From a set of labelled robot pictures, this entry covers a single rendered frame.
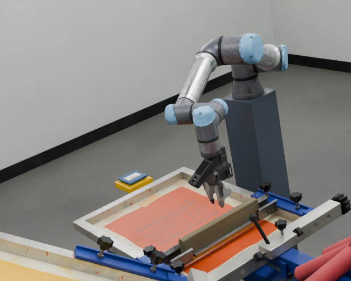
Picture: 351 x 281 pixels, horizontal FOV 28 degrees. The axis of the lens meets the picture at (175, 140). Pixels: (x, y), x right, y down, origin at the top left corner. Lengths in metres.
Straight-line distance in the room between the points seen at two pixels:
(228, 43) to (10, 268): 1.28
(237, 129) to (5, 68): 3.12
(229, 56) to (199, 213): 0.63
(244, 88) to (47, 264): 1.51
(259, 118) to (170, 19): 3.72
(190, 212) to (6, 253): 1.04
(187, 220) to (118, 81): 3.89
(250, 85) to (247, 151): 0.32
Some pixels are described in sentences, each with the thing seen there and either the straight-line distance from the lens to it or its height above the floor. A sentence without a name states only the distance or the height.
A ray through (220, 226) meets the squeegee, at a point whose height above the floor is 1.04.
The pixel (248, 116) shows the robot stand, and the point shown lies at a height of 1.13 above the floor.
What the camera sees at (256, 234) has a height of 0.96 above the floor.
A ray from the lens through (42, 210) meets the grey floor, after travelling 5.44.
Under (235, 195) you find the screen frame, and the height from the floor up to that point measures 0.97.
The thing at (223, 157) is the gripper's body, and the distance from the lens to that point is 2.44.
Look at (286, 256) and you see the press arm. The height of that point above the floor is 1.04.
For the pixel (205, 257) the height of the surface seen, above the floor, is 0.96.
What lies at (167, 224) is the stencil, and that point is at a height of 0.96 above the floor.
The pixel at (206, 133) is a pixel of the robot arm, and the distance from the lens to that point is 2.35.
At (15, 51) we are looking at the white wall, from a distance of 6.02.
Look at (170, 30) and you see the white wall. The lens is 6.82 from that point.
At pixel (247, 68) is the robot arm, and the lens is 3.15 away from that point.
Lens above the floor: 2.27
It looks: 22 degrees down
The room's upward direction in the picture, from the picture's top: 12 degrees counter-clockwise
